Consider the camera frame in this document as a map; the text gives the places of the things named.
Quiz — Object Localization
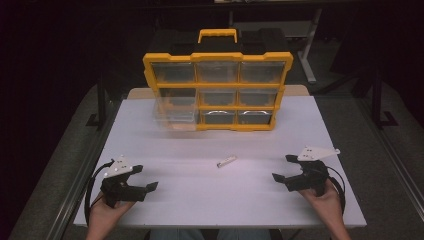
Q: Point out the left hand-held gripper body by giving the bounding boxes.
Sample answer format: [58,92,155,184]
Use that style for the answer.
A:
[99,154,148,209]

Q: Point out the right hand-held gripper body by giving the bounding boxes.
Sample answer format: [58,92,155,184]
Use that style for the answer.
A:
[285,145,341,198]

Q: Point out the person's left hand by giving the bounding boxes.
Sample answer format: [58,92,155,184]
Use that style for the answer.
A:
[87,191,136,232]

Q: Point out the person's right hand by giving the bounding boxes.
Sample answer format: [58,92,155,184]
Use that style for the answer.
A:
[297,179,345,222]

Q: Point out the small white flat strip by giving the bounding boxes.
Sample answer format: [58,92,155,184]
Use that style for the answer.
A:
[216,154,239,169]

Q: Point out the clear plastic organizer drawer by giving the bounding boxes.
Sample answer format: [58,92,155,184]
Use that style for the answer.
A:
[152,87,200,132]

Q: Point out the black metal stand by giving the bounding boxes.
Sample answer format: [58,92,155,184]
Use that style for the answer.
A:
[370,64,400,129]
[85,74,108,130]

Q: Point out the set of clear drawers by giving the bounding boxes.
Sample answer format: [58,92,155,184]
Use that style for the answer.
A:
[150,60,287,126]

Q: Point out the yellow black organizer cabinet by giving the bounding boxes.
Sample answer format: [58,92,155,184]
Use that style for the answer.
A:
[142,27,295,132]

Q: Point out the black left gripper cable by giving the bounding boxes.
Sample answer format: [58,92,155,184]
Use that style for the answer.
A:
[83,159,115,226]

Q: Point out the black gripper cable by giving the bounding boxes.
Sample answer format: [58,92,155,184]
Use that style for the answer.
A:
[83,159,115,226]
[325,164,347,215]

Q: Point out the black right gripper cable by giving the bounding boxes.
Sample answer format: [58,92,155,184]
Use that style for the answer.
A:
[325,164,347,215]

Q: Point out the aluminium rail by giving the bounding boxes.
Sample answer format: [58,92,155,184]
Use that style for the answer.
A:
[49,99,125,240]
[353,97,424,218]

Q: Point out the white metal desk frame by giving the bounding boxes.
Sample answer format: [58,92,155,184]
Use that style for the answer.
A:
[228,7,324,85]

